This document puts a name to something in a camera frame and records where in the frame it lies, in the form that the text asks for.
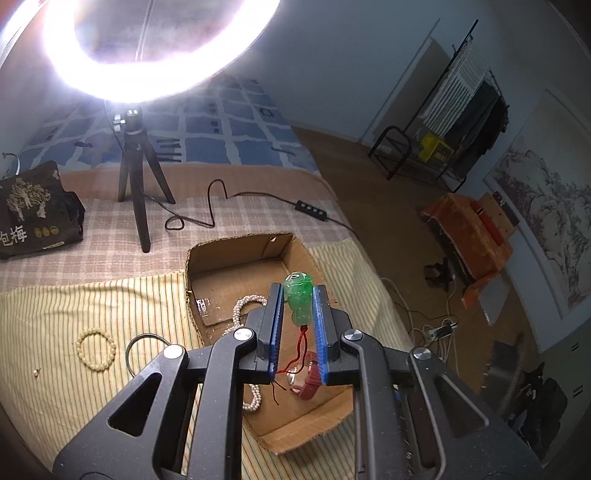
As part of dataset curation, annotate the brown cardboard box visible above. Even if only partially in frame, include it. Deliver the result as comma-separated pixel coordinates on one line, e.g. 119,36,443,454
186,233,353,455

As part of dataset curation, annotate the long white pearl necklace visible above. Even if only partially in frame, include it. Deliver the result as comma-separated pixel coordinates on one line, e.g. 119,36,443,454
221,294,270,412

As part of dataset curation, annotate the black power cable with switch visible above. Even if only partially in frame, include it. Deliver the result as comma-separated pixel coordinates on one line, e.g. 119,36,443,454
103,101,362,241

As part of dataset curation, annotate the landscape painting scroll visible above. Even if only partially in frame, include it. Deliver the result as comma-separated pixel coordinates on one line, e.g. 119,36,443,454
482,88,591,320

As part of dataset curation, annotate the blue patterned quilt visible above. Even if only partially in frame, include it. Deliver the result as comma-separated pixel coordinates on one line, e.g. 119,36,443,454
18,74,318,174

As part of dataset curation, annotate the cream bead bracelet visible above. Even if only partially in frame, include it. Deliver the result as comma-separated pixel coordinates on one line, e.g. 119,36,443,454
75,327,117,372

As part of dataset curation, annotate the black tripod stand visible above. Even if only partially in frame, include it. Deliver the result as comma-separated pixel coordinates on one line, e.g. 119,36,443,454
112,106,175,253

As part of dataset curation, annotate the orange cardboard box on floor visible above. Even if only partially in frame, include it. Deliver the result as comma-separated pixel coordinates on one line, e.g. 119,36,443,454
420,192,518,308

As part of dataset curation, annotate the white ring light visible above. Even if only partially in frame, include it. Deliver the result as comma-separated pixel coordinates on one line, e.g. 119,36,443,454
42,1,279,104

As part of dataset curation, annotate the pink checked bed sheet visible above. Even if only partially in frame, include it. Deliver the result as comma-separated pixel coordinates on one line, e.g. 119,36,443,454
1,164,356,291

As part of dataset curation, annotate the black clothes rack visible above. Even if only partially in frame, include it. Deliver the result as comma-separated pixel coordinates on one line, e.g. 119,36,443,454
367,19,510,193

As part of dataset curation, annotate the black printed gift bag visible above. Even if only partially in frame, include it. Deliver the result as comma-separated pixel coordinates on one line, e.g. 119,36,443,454
0,161,85,260

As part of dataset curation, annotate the yellow striped cloth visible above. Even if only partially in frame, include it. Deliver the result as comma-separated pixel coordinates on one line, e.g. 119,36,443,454
1,240,412,479

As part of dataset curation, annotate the red band wristwatch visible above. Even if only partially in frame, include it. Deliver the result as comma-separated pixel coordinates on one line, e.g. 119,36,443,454
287,351,322,401

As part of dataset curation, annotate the white power strip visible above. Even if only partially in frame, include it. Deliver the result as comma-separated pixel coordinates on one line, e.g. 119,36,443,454
423,321,458,342

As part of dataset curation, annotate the black ring bangle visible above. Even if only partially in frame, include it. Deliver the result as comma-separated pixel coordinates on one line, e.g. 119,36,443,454
124,333,170,379

